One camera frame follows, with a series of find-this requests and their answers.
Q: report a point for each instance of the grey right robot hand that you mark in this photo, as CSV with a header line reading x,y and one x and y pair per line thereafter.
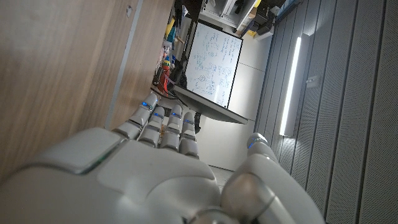
x,y
140,183

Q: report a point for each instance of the black computer monitor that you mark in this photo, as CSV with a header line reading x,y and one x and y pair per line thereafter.
x,y
211,107

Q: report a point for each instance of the black-framed whiteboard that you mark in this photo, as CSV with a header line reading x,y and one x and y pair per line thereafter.
x,y
214,62

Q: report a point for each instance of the long ceiling light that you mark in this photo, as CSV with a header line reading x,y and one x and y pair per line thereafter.
x,y
290,87

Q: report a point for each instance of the white shelf cabinet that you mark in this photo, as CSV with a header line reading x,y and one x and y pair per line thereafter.
x,y
217,9

